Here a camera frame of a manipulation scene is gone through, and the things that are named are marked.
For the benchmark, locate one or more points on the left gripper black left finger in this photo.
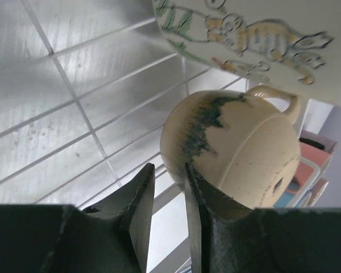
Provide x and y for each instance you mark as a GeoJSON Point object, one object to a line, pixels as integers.
{"type": "Point", "coordinates": [110, 236]}

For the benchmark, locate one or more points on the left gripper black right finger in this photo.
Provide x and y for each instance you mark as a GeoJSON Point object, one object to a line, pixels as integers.
{"type": "Point", "coordinates": [226, 236]}

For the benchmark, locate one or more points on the beige stoneware mug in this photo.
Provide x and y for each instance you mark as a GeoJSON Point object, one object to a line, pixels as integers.
{"type": "Point", "coordinates": [242, 143]}

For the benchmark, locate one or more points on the pink mug white inside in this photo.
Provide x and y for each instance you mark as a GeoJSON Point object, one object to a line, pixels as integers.
{"type": "Point", "coordinates": [304, 171]}

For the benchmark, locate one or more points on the mauve purple mug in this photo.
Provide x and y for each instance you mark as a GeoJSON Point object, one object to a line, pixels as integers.
{"type": "Point", "coordinates": [323, 143]}

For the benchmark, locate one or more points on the clear acrylic dish rack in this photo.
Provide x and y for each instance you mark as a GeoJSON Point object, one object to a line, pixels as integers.
{"type": "Point", "coordinates": [85, 89]}

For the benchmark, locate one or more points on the green-inside patterned mug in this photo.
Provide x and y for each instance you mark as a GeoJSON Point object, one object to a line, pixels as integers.
{"type": "Point", "coordinates": [293, 46]}

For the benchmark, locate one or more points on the light pink mug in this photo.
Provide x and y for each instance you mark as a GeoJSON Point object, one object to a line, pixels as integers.
{"type": "Point", "coordinates": [317, 191]}

